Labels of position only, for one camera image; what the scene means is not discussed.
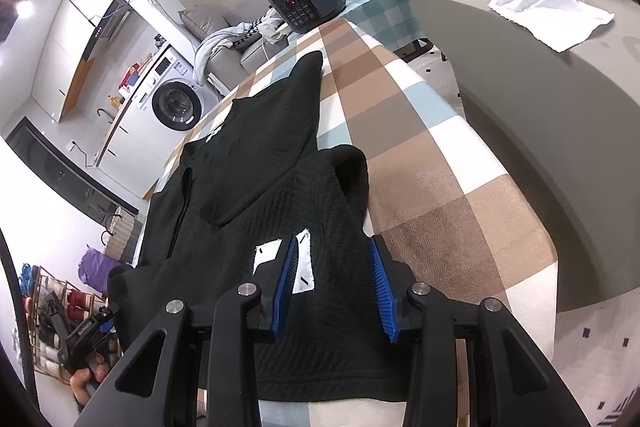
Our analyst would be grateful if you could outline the woven laundry basket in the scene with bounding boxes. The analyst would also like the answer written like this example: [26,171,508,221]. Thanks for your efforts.
[102,207,136,265]

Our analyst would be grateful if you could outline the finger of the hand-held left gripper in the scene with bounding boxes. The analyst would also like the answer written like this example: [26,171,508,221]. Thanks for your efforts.
[97,302,121,333]

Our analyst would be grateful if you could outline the light grey blanket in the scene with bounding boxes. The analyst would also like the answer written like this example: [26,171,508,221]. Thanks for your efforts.
[194,26,251,88]

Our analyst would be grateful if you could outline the purple bag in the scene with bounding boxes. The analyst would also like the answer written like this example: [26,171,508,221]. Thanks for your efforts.
[77,247,123,295]

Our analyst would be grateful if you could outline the teal checkered table cover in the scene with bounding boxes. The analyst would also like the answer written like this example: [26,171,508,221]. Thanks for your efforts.
[345,0,428,58]

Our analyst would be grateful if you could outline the person's left hand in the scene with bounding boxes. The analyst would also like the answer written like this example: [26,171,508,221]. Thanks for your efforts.
[70,352,108,408]

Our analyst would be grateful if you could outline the black knit sweater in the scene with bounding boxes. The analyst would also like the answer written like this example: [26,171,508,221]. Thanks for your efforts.
[107,49,416,403]

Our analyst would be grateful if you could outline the range hood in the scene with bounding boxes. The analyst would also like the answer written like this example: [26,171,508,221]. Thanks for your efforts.
[82,0,132,62]

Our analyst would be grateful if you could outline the gold shoe rack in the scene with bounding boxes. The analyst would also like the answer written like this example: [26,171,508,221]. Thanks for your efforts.
[17,262,118,383]

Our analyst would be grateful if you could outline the white wall cabinet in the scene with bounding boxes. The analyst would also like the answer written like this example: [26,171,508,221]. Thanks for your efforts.
[30,0,101,122]

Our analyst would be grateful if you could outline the red box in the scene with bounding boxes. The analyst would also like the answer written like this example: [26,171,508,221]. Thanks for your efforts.
[120,65,145,88]

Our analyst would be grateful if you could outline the white kitchen base cabinet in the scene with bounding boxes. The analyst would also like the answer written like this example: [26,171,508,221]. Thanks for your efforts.
[95,99,166,170]

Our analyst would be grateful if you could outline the grey sofa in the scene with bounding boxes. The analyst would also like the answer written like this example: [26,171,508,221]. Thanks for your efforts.
[202,22,301,95]

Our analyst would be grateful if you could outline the brown checkered tablecloth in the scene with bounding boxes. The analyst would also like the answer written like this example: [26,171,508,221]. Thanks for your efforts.
[145,14,558,427]

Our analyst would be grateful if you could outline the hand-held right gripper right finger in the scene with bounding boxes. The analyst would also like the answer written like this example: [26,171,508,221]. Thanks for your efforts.
[367,234,593,427]

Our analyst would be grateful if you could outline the light grey garment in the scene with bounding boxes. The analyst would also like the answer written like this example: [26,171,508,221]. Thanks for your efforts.
[257,9,286,44]

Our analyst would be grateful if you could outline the white towel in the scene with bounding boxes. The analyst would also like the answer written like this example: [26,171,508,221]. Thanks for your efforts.
[487,0,615,54]

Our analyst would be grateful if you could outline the white washing machine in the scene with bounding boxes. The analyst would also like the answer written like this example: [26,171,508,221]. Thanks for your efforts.
[131,44,223,131]

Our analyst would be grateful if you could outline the grey pillow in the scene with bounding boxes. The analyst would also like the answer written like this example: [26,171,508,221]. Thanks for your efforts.
[177,4,232,38]

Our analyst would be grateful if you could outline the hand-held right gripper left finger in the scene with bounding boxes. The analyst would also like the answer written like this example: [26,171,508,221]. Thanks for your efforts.
[75,234,313,427]

